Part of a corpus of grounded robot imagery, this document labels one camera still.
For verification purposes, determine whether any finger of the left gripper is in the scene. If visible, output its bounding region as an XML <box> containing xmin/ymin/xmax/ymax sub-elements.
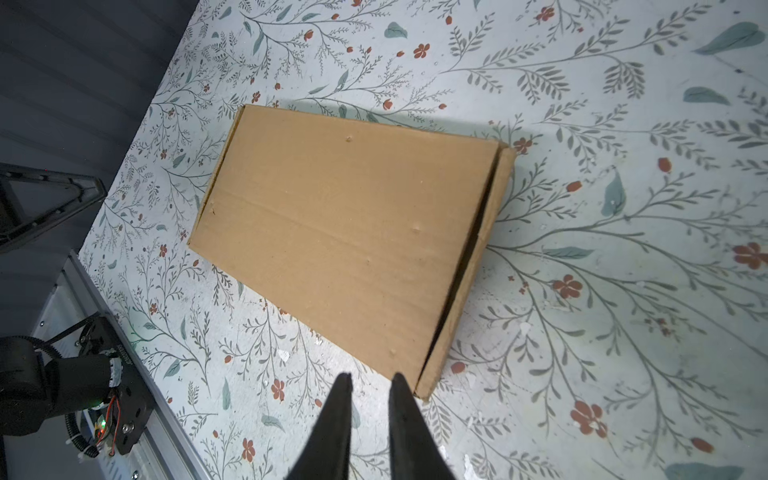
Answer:
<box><xmin>1</xmin><ymin>163</ymin><xmax>106</xmax><ymax>252</ymax></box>

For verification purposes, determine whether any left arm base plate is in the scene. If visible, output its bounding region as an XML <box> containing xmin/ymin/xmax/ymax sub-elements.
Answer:
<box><xmin>77</xmin><ymin>314</ymin><xmax>156</xmax><ymax>456</ymax></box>

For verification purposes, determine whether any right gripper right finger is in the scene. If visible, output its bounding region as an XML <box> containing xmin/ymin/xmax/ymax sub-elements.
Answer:
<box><xmin>388</xmin><ymin>373</ymin><xmax>454</xmax><ymax>480</ymax></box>

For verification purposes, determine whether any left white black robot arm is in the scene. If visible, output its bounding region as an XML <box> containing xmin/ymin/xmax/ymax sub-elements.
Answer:
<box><xmin>1</xmin><ymin>163</ymin><xmax>124</xmax><ymax>436</ymax></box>

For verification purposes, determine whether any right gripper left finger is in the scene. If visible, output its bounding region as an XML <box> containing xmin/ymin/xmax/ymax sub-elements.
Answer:
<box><xmin>287</xmin><ymin>373</ymin><xmax>353</xmax><ymax>480</ymax></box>

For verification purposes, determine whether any brown cardboard box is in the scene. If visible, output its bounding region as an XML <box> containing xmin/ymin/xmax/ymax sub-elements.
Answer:
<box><xmin>188</xmin><ymin>105</ymin><xmax>516</xmax><ymax>400</ymax></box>

